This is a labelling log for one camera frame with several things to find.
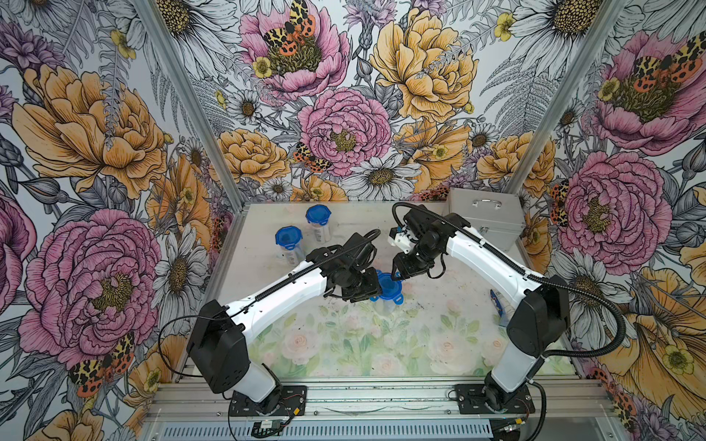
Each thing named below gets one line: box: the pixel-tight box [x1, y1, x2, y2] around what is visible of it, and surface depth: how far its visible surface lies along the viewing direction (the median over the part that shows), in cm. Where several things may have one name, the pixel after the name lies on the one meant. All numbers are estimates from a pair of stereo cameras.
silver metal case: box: [448, 187, 527, 253], surface depth 101 cm
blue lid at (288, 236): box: [274, 225, 303, 250], surface depth 96 cm
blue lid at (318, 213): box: [305, 203, 332, 227], surface depth 102 cm
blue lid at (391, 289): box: [369, 269, 405, 306], surface depth 83 cm
